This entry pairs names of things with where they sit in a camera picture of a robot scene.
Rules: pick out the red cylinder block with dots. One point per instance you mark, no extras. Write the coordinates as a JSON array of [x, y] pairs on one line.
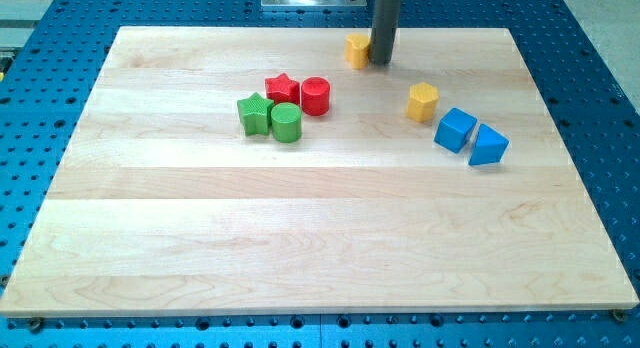
[[315, 96]]

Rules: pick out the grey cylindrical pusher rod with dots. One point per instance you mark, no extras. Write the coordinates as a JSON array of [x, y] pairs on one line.
[[384, 25]]

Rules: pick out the blue perforated metal table plate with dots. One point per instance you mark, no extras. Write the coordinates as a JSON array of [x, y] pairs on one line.
[[50, 79]]

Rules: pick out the yellow heart block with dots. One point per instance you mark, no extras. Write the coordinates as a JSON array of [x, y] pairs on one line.
[[357, 50]]

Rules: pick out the green cylinder block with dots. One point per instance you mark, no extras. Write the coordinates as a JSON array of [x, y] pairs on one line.
[[286, 120]]

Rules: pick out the blue triangular prism block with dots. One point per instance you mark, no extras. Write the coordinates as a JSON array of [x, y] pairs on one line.
[[489, 146]]

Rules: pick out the yellow hexagon block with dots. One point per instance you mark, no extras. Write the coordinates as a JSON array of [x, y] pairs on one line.
[[423, 99]]

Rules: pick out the red star block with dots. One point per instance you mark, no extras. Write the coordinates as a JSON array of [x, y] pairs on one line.
[[282, 89]]

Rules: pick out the light wooden board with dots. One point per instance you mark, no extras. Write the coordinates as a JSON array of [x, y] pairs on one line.
[[162, 206]]

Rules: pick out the blue cube block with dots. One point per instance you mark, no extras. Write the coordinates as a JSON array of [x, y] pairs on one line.
[[454, 129]]

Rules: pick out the green star block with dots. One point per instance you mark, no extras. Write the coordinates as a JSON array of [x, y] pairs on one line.
[[255, 114]]

